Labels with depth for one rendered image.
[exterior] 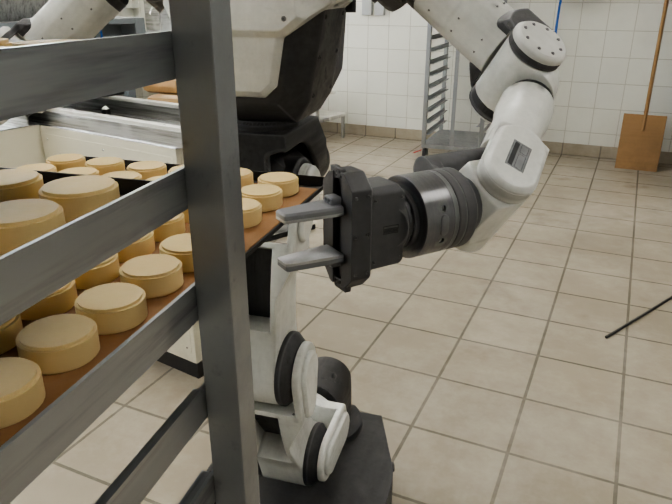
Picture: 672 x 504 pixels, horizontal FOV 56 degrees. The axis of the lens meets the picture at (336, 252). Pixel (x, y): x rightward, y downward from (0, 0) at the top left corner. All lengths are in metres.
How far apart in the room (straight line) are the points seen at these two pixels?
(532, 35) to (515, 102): 0.10
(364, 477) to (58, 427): 1.31
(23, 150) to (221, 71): 2.07
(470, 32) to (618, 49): 4.67
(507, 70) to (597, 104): 4.76
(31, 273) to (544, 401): 2.05
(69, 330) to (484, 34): 0.69
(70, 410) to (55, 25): 0.89
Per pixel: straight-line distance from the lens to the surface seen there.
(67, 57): 0.36
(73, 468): 2.06
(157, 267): 0.53
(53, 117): 2.44
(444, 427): 2.09
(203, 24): 0.43
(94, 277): 0.55
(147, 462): 0.47
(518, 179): 0.69
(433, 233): 0.64
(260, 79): 1.02
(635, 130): 5.40
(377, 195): 0.60
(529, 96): 0.85
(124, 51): 0.39
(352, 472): 1.65
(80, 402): 0.39
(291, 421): 1.26
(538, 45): 0.89
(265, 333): 1.15
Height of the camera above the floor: 1.27
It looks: 22 degrees down
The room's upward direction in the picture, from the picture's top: straight up
